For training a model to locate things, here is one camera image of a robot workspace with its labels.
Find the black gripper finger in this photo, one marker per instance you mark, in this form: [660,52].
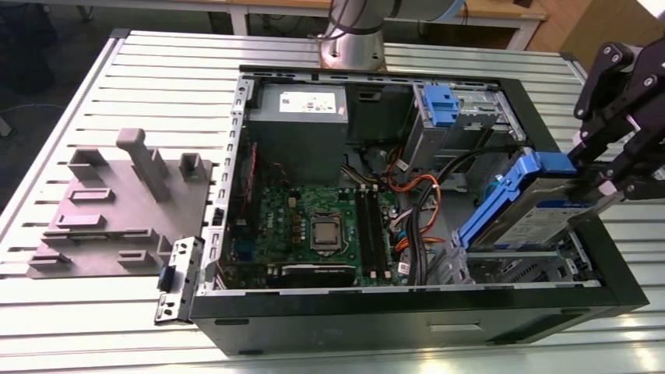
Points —
[602,85]
[644,167]

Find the hard disk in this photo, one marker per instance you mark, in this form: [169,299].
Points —
[529,218]

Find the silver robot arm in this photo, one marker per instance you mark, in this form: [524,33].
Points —
[353,50]

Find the metal disk bay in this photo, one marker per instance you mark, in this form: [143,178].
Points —
[520,257]

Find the brown wooden cabinet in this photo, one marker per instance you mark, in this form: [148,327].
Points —
[586,23]

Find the blue plastic drive latch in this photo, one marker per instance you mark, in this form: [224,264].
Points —
[439,105]

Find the metal drive cage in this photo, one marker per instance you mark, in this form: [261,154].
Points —
[441,144]

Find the black RAM slot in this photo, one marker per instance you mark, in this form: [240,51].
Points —
[365,230]

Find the green motherboard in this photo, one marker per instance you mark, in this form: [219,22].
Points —
[332,198]

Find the grey power supply unit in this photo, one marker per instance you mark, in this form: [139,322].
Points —
[296,148]

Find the silver CPU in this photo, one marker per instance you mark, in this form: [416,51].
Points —
[328,235]

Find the CPU socket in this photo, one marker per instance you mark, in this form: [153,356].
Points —
[331,252]

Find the black PC case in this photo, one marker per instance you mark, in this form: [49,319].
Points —
[364,311]

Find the black graphics card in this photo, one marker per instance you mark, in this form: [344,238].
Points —
[317,274]

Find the grey parts rack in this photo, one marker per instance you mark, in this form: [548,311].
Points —
[129,218]

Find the wooden desk with white frame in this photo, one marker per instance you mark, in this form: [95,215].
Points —
[509,16]

